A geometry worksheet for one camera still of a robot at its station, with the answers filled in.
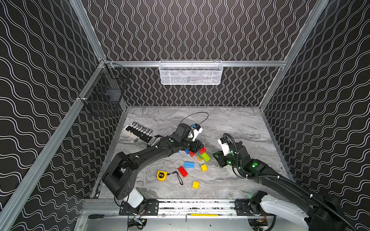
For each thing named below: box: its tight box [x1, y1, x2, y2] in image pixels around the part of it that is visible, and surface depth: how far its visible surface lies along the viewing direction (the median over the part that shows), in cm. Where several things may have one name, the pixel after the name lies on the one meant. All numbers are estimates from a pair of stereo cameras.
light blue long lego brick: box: [184, 161, 196, 169], surface depth 90 cm
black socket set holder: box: [122, 121, 154, 143], surface depth 105 cm
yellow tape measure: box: [156, 170, 171, 182], surface depth 85 cm
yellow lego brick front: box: [192, 180, 200, 190], surface depth 82 cm
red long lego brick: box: [178, 166, 189, 179], surface depth 87 cm
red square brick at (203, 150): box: [198, 147, 207, 155], surface depth 83 cm
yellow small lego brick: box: [200, 164, 208, 172], surface depth 89 cm
